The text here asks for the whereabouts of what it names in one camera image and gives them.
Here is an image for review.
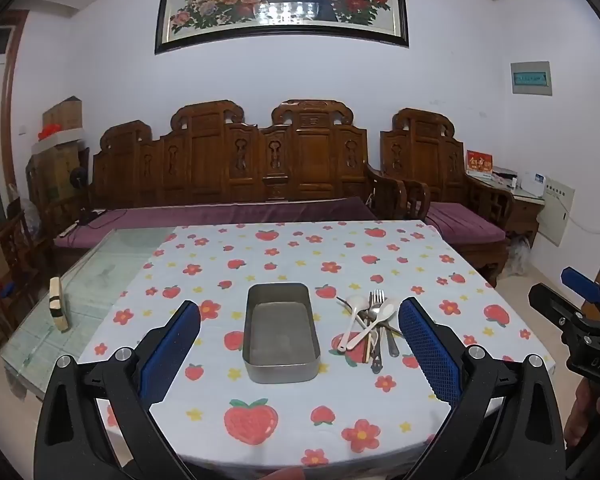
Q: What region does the large metal spoon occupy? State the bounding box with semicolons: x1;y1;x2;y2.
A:
370;307;400;358

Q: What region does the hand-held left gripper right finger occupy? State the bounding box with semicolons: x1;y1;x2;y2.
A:
397;296;566;480

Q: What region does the purple armchair cushion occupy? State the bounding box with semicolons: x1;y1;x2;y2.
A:
425;202;508;243

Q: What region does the clear plastic bag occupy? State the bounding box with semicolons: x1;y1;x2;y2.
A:
10;185;43;246

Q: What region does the strawberry print tablecloth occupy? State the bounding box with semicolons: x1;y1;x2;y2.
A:
77;220;556;473

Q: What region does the wooden door frame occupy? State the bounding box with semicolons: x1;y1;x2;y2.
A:
0;10;28;191

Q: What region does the red desk calendar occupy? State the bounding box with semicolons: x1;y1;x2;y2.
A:
466;150;495;176

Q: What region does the wall electrical panel box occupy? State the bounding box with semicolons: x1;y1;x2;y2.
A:
510;60;553;96

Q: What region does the rectangular metal tin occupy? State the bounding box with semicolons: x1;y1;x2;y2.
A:
242;283;322;385

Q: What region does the white flat box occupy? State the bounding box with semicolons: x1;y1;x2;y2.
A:
32;130;88;154

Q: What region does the wooden block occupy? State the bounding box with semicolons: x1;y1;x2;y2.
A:
49;276;71;333

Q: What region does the white box with blue label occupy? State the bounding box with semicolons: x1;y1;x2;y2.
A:
522;172;548;196

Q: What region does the white plastic bag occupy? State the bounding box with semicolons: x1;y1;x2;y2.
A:
507;237;531;276

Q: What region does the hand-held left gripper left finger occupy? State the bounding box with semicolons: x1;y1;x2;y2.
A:
34;300;202;480

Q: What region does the carved wooden sofa bench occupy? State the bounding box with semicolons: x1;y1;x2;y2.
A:
50;99;408;271

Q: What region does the wooden chair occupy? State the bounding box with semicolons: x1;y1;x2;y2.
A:
0;210;46;356

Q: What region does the large cardboard box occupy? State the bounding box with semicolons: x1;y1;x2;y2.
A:
30;145;81;201

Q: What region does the carved wooden armchair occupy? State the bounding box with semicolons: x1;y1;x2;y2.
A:
379;107;515;288

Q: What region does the small cardboard box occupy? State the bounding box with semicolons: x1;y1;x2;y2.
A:
42;96;84;133

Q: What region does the white plastic spoon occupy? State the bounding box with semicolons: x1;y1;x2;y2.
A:
345;298;398;348
337;296;367;352

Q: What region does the small metal spoon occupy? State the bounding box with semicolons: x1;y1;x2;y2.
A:
356;310;381;346

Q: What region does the metal fork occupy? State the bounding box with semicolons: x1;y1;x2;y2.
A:
369;289;386;375

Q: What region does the person's right hand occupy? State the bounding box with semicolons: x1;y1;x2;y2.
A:
565;382;600;448

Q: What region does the white wall cabinet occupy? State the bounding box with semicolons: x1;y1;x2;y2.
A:
535;180;576;247

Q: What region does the framed peacock flower painting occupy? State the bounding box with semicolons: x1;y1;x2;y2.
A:
154;0;410;56

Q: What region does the wooden side table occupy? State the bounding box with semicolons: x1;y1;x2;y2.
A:
467;170;546;251

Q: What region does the black fan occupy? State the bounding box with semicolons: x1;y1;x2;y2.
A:
69;147;91;191

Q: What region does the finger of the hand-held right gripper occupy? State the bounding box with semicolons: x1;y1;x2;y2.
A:
561;267;600;307
528;283;588;332

